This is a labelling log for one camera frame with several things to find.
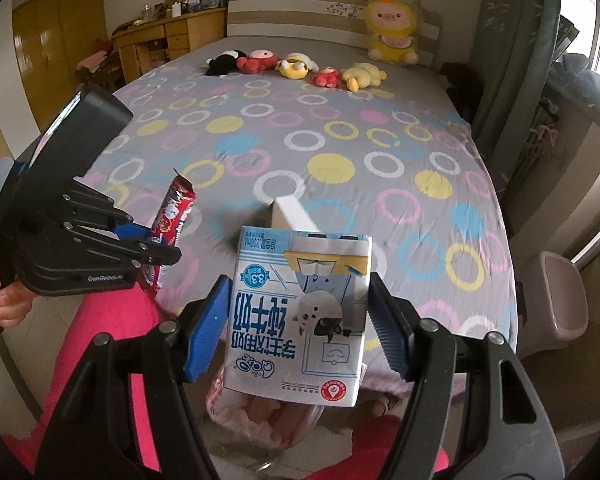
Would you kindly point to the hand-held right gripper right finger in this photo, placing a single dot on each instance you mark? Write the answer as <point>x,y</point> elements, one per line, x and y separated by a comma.
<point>390,335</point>

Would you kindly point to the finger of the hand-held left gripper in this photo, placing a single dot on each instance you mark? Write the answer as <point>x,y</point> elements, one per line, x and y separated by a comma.
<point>150,252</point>
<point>132,231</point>

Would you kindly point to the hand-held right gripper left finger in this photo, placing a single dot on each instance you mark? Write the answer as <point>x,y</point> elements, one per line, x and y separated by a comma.
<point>207,330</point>

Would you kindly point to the red snack wrapper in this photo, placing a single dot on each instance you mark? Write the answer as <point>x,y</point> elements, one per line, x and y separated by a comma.
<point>172,210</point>

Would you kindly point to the blue white milk carton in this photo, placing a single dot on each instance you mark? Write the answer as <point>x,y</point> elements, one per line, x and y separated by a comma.
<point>290,310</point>

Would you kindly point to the white red-print plastic bag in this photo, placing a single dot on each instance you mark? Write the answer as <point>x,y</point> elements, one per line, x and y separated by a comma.
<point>250,410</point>

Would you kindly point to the white square box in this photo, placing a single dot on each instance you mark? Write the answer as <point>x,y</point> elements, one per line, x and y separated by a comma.
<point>290,212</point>

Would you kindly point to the person's left hand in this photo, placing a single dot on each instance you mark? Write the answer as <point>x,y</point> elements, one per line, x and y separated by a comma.
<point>12,306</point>

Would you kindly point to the pink cloth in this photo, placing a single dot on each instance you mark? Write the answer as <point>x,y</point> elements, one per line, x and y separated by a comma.
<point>92,61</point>

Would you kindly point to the person's left leg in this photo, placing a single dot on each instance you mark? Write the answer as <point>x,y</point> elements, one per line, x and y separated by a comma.
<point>105,340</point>

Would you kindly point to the person's leg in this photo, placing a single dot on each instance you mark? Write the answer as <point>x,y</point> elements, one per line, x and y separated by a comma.
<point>105,340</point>
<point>380,445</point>

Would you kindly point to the person's right leg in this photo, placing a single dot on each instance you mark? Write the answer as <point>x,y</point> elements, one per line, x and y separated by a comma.
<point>380,445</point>

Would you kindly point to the wooden wardrobe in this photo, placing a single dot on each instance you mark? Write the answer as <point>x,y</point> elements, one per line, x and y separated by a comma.
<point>60,35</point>

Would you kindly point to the wooden desk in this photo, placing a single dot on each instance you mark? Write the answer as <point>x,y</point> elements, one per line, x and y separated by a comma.
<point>180,35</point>

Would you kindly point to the mauve plastic bin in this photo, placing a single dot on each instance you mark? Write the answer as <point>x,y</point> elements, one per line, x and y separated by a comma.
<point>555,305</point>

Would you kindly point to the black white plush toy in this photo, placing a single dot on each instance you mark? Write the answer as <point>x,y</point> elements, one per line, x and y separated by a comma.
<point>225,62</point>

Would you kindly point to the clutter on desk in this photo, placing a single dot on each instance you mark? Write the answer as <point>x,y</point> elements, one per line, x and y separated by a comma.
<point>190,6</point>

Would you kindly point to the red octopus plush toy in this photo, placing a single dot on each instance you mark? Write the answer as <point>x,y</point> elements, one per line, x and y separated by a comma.
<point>257,61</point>

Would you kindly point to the yellow white plush toy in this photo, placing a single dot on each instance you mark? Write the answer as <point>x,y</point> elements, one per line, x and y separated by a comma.
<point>296,66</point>

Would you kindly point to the small red plush toy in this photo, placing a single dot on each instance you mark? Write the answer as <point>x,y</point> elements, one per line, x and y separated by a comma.
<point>326,77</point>

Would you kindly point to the yellow duck plush toy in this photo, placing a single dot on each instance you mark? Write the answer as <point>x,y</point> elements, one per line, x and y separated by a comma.
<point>362,76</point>

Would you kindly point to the dark cloth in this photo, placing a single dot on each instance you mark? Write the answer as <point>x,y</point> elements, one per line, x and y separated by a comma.
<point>457,82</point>

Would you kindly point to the striped wooden headboard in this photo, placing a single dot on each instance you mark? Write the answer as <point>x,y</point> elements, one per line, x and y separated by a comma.
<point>300,20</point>

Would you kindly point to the large yellow pig plush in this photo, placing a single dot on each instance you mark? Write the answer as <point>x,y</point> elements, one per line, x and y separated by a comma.
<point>390,25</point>

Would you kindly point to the green curtain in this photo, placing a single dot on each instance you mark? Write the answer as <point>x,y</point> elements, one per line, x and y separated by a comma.
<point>515,50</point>

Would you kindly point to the grey blue cloth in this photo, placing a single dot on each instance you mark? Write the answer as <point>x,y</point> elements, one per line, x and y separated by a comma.
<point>587,72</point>

